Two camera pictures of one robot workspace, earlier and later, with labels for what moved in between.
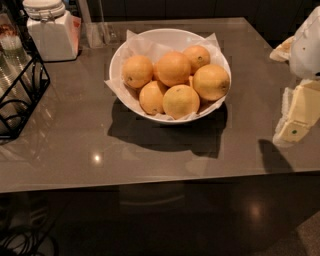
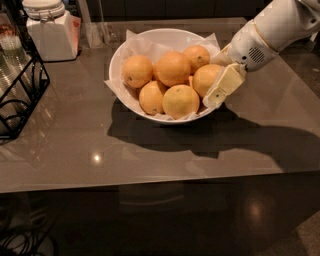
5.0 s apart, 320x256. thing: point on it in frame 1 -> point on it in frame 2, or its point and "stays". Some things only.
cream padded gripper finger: x=300 y=112 -> x=232 y=76
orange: x=151 y=98 stays
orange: x=211 y=82 stays
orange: x=197 y=56 stays
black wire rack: x=24 y=76 stays
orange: x=173 y=68 stays
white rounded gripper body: x=306 y=50 -> x=248 y=46
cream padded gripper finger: x=282 y=52 -> x=223 y=57
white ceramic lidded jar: x=56 y=31 stays
